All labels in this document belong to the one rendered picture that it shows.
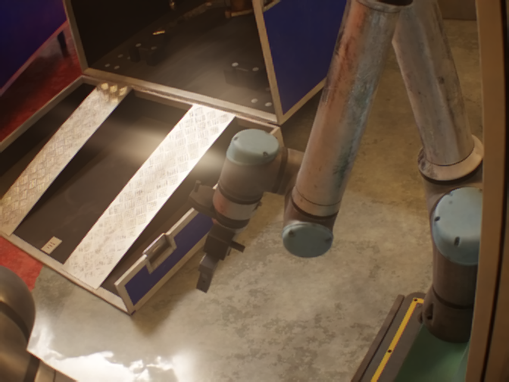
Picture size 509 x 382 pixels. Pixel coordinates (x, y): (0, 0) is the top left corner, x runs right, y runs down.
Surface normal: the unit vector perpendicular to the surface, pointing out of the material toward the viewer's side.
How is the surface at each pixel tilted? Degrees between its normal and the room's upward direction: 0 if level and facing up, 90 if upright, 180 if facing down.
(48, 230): 2
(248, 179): 88
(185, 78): 0
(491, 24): 90
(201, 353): 0
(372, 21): 87
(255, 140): 19
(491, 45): 90
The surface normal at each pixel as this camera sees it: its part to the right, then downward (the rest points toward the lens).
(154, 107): -0.60, 0.59
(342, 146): 0.11, 0.65
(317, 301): -0.18, -0.78
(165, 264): 0.77, 0.26
